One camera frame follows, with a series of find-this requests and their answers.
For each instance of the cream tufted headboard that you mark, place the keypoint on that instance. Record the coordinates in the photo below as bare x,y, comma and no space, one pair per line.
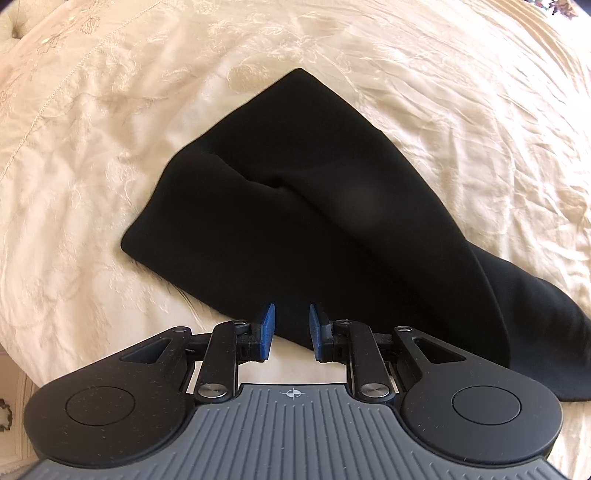
16,32

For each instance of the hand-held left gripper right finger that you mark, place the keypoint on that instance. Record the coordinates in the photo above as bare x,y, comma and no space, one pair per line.
316,332

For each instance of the black pants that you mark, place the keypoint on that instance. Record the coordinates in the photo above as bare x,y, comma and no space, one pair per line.
277,207

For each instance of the cream embroidered bedspread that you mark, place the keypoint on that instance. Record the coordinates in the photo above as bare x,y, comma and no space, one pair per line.
438,92

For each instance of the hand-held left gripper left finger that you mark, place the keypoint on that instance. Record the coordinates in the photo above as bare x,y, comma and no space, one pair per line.
268,332

